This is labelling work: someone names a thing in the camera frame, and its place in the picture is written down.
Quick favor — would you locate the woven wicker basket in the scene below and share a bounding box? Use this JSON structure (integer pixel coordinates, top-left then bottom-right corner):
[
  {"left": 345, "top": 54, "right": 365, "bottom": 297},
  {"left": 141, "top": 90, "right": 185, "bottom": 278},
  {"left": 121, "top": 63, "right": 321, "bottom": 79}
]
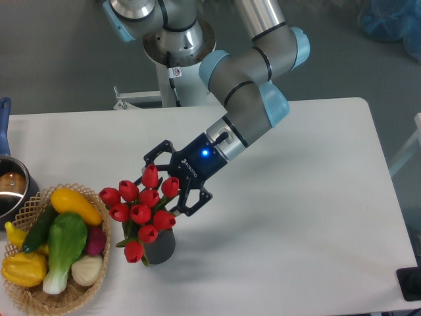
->
[{"left": 1, "top": 184, "right": 111, "bottom": 315}]

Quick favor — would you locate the blue handled saucepan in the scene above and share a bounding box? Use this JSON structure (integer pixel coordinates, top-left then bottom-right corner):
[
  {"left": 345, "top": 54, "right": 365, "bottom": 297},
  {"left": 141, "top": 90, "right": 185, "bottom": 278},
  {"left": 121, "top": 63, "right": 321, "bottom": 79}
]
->
[{"left": 1, "top": 97, "right": 39, "bottom": 231}]

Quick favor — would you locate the dark grey ribbed vase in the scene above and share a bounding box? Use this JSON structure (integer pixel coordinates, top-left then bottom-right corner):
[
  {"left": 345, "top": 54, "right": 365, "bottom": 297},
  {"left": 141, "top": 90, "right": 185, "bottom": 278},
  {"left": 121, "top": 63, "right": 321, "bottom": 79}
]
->
[{"left": 143, "top": 230, "right": 176, "bottom": 265}]

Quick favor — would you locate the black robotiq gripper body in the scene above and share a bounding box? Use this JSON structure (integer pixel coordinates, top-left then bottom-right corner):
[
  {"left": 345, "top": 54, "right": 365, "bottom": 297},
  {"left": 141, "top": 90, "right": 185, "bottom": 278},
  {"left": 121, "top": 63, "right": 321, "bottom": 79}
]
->
[{"left": 168, "top": 133, "right": 228, "bottom": 190}]

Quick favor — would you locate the green bok choy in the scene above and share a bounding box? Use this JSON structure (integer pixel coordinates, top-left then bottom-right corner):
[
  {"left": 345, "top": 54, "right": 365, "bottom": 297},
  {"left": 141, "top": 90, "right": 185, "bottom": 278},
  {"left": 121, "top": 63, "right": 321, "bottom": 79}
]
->
[{"left": 43, "top": 212, "right": 87, "bottom": 295}]

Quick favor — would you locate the red tulip bouquet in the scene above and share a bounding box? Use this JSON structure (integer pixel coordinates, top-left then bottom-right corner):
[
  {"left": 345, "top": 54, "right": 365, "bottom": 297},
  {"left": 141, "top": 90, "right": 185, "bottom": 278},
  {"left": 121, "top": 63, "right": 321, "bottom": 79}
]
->
[{"left": 99, "top": 164, "right": 180, "bottom": 266}]

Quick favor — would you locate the yellow bell pepper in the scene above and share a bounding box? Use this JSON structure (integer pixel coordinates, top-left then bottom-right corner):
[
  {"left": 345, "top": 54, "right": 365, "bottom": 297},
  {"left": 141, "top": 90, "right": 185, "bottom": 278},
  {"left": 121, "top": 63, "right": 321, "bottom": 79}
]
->
[{"left": 1, "top": 252, "right": 47, "bottom": 287}]

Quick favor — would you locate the white garlic bulb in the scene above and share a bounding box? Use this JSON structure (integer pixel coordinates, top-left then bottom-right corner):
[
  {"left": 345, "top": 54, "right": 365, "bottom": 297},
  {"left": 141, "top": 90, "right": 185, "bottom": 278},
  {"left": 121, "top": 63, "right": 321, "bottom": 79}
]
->
[{"left": 71, "top": 255, "right": 103, "bottom": 286}]

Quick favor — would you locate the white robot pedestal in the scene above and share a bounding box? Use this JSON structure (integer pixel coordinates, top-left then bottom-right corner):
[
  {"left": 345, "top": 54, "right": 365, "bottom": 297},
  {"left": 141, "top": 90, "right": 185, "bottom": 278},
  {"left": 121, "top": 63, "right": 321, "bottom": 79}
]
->
[{"left": 114, "top": 17, "right": 216, "bottom": 109}]

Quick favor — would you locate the small yellow gourd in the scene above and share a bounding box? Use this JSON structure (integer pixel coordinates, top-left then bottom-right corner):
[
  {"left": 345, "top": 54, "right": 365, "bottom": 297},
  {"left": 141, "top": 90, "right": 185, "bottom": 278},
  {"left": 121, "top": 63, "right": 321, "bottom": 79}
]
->
[{"left": 5, "top": 221, "right": 49, "bottom": 255}]

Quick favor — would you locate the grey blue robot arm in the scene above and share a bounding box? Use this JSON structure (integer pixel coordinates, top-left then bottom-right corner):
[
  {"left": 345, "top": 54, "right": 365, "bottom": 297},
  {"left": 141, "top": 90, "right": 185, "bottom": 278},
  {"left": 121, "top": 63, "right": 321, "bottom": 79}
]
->
[{"left": 103, "top": 1, "right": 310, "bottom": 216}]

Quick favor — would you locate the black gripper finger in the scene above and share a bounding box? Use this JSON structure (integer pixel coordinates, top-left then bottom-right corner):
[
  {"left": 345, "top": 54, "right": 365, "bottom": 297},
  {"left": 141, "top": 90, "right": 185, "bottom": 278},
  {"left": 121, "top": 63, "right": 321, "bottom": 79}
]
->
[
  {"left": 170, "top": 179, "right": 212, "bottom": 217},
  {"left": 134, "top": 140, "right": 174, "bottom": 185}
]

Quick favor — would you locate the black device at table edge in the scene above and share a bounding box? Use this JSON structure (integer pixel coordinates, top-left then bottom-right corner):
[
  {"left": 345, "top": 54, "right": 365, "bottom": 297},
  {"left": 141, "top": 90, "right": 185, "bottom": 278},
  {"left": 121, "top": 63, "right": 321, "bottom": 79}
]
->
[{"left": 396, "top": 267, "right": 420, "bottom": 302}]

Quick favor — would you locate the white frame at right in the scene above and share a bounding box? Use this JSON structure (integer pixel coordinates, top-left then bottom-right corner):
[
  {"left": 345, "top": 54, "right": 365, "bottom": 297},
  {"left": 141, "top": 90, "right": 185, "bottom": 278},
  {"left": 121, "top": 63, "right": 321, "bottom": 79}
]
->
[{"left": 389, "top": 113, "right": 420, "bottom": 177}]

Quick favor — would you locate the yellow squash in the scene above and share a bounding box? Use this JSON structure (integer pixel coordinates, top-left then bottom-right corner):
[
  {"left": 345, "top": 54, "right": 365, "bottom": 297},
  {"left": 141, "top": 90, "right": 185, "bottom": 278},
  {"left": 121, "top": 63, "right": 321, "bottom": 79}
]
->
[{"left": 50, "top": 188, "right": 103, "bottom": 226}]

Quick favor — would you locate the blue plastic bag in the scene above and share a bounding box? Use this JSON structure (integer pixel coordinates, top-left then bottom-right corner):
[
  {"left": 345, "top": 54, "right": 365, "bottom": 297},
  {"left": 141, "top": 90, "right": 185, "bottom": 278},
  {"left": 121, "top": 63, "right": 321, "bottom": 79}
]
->
[{"left": 357, "top": 1, "right": 420, "bottom": 62}]

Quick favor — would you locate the green cucumber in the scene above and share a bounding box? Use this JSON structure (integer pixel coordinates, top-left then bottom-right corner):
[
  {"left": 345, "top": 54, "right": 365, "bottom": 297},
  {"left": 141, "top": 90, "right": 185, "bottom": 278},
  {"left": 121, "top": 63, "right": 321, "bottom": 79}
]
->
[{"left": 22, "top": 205, "right": 59, "bottom": 253}]

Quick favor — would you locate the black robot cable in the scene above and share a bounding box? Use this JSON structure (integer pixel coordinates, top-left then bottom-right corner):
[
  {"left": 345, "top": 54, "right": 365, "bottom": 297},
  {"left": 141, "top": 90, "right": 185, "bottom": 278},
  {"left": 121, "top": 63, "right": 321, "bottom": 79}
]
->
[{"left": 166, "top": 51, "right": 182, "bottom": 108}]

